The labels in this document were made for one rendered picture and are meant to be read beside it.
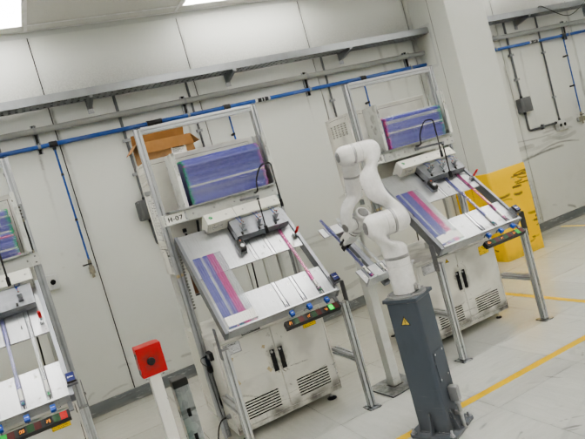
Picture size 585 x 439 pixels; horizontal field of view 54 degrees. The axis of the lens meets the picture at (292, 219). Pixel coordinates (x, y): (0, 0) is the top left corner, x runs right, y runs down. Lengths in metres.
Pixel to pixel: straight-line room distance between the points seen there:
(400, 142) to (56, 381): 2.61
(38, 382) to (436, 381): 1.85
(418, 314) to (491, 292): 1.62
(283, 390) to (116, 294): 1.86
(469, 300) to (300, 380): 1.37
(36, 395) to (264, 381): 1.25
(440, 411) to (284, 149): 3.07
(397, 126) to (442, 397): 1.94
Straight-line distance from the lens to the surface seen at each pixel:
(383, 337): 3.57
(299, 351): 3.53
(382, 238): 2.74
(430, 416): 3.01
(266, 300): 3.15
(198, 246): 3.36
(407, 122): 4.16
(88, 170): 4.84
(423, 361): 2.89
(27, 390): 2.97
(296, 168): 5.34
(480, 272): 4.29
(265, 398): 3.50
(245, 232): 3.37
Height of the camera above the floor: 1.41
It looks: 4 degrees down
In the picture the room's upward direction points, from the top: 16 degrees counter-clockwise
